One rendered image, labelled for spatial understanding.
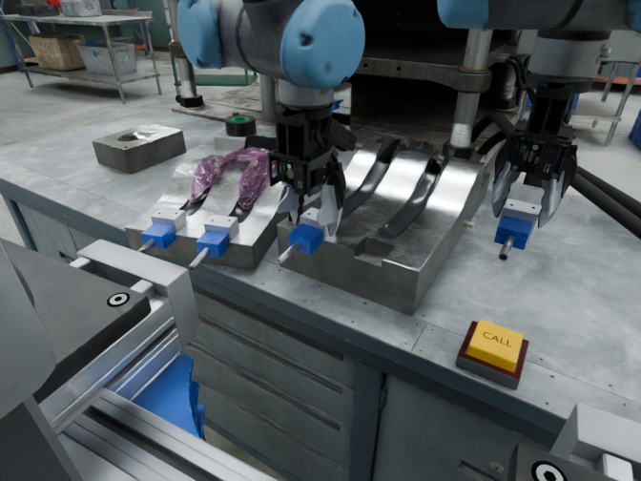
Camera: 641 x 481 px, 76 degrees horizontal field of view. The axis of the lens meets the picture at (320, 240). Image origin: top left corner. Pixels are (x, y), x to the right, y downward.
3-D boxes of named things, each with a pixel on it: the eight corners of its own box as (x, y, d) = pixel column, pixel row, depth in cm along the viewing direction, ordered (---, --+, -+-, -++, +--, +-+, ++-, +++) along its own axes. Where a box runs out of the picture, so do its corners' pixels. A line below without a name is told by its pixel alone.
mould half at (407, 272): (411, 317, 64) (423, 245, 57) (279, 265, 76) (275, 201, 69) (485, 197, 100) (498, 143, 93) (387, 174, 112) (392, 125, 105)
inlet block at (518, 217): (517, 279, 56) (527, 245, 53) (480, 267, 58) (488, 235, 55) (531, 235, 65) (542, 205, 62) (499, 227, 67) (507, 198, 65)
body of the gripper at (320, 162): (268, 190, 61) (262, 108, 54) (300, 171, 67) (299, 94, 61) (311, 202, 58) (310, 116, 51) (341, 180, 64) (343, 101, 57)
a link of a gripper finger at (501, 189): (470, 220, 61) (500, 167, 55) (480, 205, 65) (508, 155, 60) (490, 230, 60) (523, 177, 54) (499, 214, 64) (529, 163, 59)
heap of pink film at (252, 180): (258, 211, 82) (255, 175, 78) (179, 200, 86) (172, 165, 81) (297, 163, 103) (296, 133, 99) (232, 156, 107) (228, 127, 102)
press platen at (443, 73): (485, 139, 115) (501, 73, 105) (171, 87, 172) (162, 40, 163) (531, 85, 175) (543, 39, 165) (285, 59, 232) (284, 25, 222)
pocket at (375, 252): (382, 279, 64) (383, 260, 62) (352, 268, 66) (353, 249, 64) (393, 264, 67) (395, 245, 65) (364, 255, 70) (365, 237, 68)
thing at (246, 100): (470, 186, 123) (475, 163, 119) (173, 120, 180) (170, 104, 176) (519, 118, 183) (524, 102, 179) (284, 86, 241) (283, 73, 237)
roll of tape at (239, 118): (255, 136, 105) (253, 123, 103) (223, 136, 105) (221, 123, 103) (258, 127, 112) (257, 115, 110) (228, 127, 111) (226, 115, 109)
